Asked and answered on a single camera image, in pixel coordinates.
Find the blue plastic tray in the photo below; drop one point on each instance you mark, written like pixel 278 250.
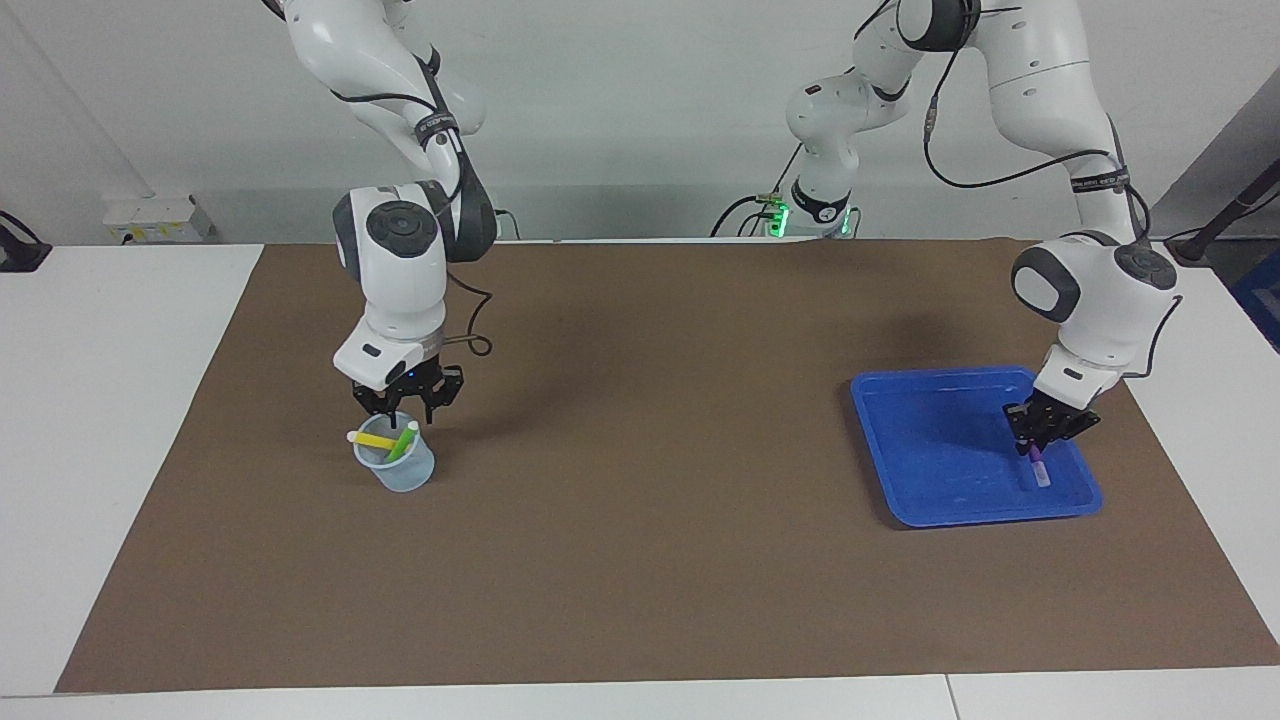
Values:
pixel 930 450

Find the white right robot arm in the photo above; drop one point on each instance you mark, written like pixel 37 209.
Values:
pixel 400 270

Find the clear plastic cup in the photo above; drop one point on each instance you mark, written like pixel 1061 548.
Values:
pixel 405 475

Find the white power strip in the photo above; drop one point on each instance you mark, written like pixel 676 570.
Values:
pixel 150 218

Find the black clamp mount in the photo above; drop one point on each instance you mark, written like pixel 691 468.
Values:
pixel 20 255

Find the purple pen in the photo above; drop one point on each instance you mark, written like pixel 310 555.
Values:
pixel 1040 470

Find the green pen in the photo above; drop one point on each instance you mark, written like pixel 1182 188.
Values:
pixel 402 442

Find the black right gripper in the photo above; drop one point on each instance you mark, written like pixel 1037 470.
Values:
pixel 410 385

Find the yellow pen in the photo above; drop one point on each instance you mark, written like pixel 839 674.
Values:
pixel 372 440

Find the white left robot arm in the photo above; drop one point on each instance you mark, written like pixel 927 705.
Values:
pixel 1100 300

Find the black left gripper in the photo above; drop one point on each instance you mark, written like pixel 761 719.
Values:
pixel 1045 415

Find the black stand pole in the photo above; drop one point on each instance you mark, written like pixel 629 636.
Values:
pixel 1240 205

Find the brown table mat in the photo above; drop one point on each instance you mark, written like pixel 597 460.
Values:
pixel 640 500

